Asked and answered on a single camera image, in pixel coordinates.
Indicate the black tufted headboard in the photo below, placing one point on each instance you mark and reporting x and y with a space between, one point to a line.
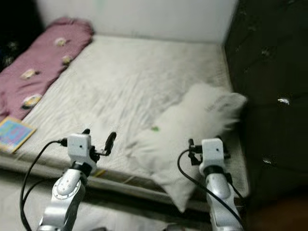
269 57

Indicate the mauve panda print blanket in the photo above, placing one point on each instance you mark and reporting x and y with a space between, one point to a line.
38 62

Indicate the white grey-dotted quilted mattress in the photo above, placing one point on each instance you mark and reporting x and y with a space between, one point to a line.
134 82

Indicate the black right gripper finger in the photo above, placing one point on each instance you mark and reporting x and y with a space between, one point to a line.
191 145

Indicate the black white-print bag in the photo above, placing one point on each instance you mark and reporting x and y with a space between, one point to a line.
7 53

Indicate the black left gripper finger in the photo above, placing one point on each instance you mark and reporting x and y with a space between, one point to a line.
110 142
85 131

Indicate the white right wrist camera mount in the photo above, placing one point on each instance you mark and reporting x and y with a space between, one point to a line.
213 151

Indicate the white printed pillow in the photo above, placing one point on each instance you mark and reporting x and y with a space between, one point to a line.
192 130

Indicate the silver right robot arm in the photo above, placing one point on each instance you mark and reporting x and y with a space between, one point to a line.
221 197

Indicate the blue yellow children's book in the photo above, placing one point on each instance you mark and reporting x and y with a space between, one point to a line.
17 134

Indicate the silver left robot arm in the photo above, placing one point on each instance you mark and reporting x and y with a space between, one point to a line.
65 197

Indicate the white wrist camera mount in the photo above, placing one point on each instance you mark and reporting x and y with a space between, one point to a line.
79 147
213 151

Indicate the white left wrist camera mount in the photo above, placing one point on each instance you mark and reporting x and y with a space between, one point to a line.
79 147

